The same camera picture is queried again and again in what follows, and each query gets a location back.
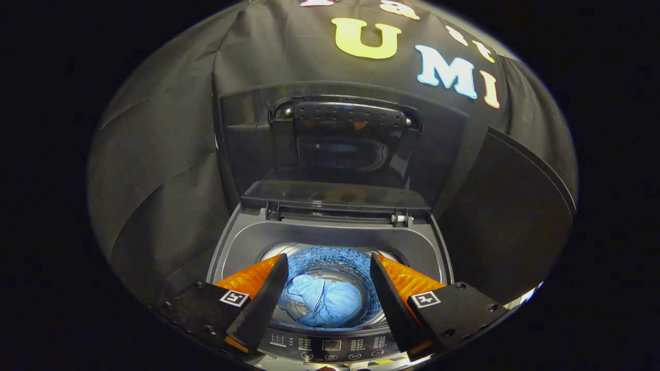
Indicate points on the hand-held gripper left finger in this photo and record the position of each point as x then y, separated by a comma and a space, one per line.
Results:
263, 304

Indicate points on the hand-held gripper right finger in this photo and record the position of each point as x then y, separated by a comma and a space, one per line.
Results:
392, 304

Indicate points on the light blue polo shirt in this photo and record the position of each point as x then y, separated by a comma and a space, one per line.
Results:
330, 304

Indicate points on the dark grey washing machine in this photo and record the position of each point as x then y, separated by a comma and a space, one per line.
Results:
330, 232

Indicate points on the dark washing machine lid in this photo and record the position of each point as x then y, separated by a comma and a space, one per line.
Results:
350, 144

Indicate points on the black backdrop cloth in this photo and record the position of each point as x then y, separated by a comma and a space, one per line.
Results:
165, 154

